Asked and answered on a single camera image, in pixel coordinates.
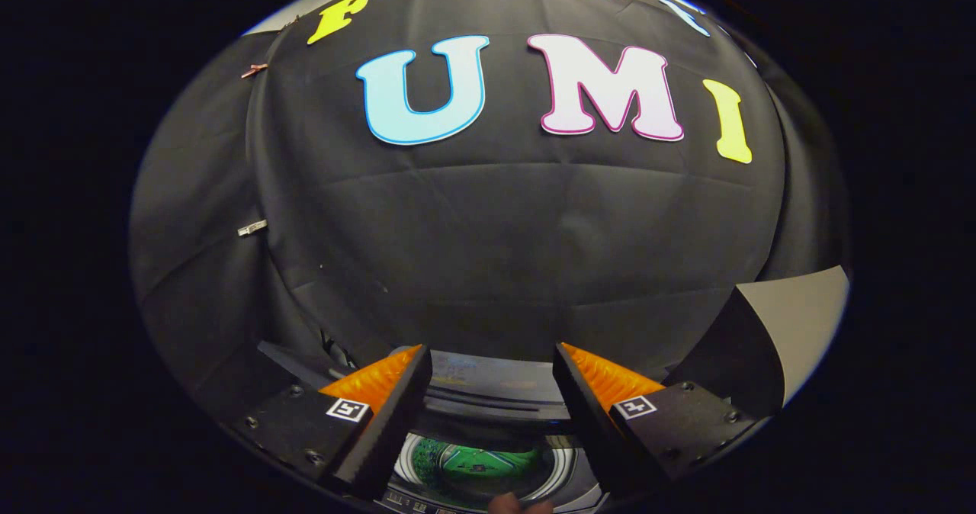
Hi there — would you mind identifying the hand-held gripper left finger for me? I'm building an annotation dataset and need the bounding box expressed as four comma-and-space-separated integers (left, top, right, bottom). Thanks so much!
229, 344, 433, 502

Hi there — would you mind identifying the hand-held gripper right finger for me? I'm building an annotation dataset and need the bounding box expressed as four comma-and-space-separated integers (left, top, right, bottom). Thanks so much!
552, 342, 767, 500

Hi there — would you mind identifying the dark grey washing machine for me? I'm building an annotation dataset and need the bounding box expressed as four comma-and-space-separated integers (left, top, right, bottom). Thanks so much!
259, 339, 611, 514

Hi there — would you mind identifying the green polo shirt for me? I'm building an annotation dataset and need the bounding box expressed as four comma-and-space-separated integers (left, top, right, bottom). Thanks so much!
412, 438, 542, 500

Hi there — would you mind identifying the black backdrop cloth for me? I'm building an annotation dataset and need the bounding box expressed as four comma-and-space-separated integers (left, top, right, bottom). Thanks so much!
128, 0, 851, 416

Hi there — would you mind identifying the grey cabinet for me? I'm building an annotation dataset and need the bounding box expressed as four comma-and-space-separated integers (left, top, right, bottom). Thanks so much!
667, 265, 851, 417

